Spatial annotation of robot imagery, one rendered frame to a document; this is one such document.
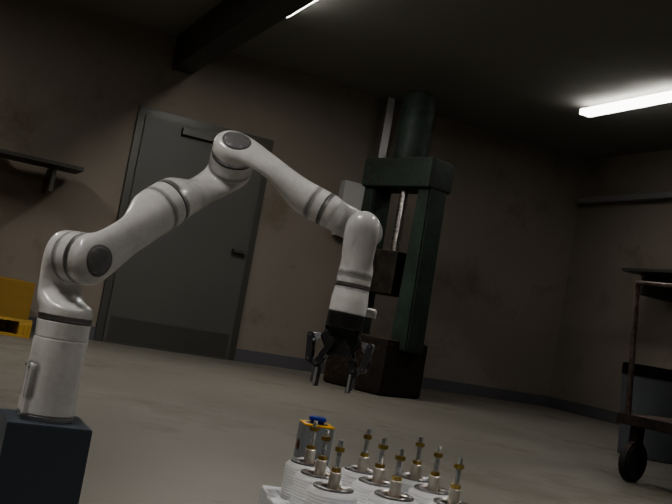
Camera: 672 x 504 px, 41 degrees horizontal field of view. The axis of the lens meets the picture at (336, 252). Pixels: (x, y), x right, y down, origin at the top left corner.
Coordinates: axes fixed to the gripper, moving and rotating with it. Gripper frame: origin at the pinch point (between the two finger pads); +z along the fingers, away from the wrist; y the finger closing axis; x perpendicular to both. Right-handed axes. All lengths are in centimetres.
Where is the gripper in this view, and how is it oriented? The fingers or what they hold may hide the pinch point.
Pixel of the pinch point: (332, 383)
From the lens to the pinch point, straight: 179.1
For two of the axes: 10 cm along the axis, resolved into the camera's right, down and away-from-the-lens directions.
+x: 2.6, 1.4, 9.6
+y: 9.4, 1.8, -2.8
